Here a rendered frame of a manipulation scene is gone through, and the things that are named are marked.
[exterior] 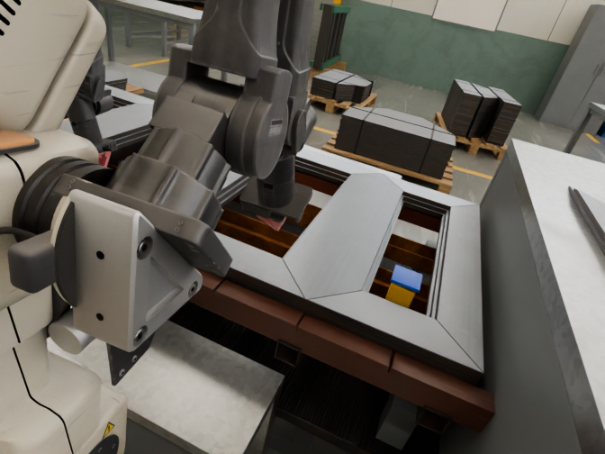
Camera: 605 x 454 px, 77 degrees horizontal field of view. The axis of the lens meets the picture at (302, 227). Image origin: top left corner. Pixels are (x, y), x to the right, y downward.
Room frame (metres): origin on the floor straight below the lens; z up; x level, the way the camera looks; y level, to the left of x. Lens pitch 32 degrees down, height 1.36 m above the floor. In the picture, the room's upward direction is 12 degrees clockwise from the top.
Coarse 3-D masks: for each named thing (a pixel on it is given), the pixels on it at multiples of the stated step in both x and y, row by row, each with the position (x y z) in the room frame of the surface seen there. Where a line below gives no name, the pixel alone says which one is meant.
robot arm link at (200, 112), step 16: (192, 80) 0.34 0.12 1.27; (208, 80) 0.35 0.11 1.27; (176, 96) 0.32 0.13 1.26; (192, 96) 0.33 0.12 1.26; (208, 96) 0.33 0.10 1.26; (224, 96) 0.33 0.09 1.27; (160, 112) 0.30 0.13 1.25; (176, 112) 0.30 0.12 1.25; (192, 112) 0.30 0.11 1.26; (208, 112) 0.30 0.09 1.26; (224, 112) 0.30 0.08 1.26; (192, 128) 0.29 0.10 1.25; (208, 128) 0.29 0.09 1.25; (224, 128) 0.30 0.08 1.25; (224, 144) 0.31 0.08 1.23
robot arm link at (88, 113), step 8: (80, 96) 0.84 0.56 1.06; (72, 104) 0.82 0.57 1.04; (80, 104) 0.83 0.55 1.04; (88, 104) 0.84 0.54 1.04; (96, 104) 0.89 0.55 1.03; (72, 112) 0.82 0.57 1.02; (80, 112) 0.82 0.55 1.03; (88, 112) 0.84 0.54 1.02; (72, 120) 0.82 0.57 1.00; (80, 120) 0.82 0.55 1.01
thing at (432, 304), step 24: (120, 144) 1.11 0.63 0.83; (312, 168) 1.23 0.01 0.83; (240, 192) 0.99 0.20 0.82; (336, 192) 1.07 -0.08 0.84; (384, 240) 0.86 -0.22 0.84; (264, 288) 0.58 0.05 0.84; (432, 288) 0.71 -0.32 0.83; (312, 312) 0.55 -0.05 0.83; (336, 312) 0.54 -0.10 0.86; (432, 312) 0.61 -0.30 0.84; (360, 336) 0.52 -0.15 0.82; (384, 336) 0.51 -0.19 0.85; (432, 360) 0.49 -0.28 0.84
